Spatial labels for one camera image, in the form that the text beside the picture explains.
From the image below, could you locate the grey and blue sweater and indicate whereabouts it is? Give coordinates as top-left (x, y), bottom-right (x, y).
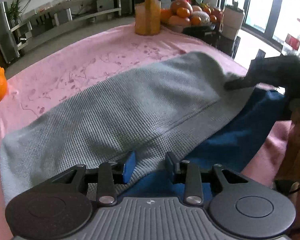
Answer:
top-left (0, 51), bottom-right (286, 202)

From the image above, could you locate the metal fruit tray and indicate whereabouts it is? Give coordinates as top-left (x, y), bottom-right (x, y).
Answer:
top-left (162, 22), bottom-right (221, 34)

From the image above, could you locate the white netted pomelo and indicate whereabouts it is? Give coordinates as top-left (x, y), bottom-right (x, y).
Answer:
top-left (190, 11), bottom-right (210, 25)

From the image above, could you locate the orange tangerine right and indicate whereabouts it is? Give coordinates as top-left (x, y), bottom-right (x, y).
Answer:
top-left (190, 15), bottom-right (202, 26)

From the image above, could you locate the orange tangerine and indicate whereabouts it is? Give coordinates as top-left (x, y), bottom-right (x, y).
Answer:
top-left (190, 15), bottom-right (202, 26)
top-left (176, 7), bottom-right (191, 18)

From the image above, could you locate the pink towel cloth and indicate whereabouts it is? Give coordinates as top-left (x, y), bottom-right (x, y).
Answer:
top-left (0, 22), bottom-right (296, 240)

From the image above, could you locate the pink apple lower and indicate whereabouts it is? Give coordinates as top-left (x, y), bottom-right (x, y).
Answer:
top-left (168, 15), bottom-right (191, 27)

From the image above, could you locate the red apple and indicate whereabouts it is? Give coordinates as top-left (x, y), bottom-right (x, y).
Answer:
top-left (170, 0), bottom-right (193, 14)

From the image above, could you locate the orange juice bottle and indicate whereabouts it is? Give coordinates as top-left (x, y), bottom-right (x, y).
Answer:
top-left (134, 0), bottom-right (161, 36)

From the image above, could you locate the green potted plant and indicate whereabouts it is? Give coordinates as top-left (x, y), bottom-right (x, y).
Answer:
top-left (7, 0), bottom-right (21, 27)

